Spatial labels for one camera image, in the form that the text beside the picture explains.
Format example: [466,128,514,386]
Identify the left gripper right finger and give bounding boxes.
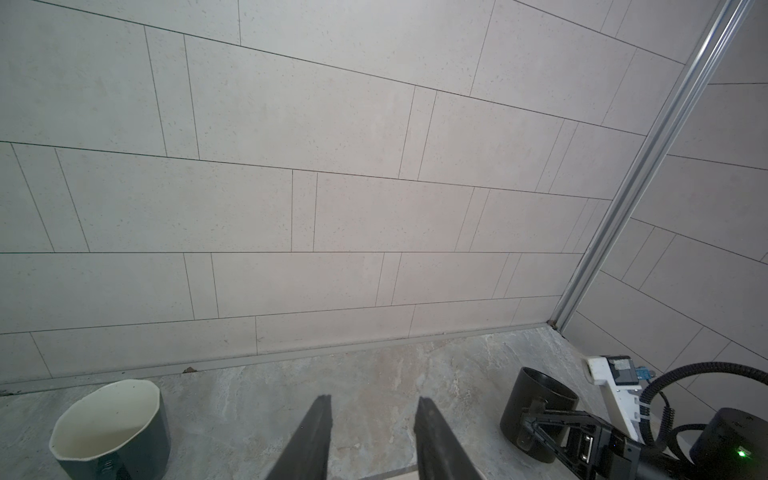
[414,397,482,480]

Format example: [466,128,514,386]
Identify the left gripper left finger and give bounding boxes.
[266,395,333,480]

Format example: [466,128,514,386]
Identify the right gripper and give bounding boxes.
[517,398,641,480]

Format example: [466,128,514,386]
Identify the black mug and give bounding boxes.
[500,367,580,464]

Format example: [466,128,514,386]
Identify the dark green mug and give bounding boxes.
[48,379,171,479]

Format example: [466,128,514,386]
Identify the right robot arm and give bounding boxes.
[508,361,767,479]

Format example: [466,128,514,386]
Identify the right corner metal profile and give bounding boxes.
[548,0,754,332]

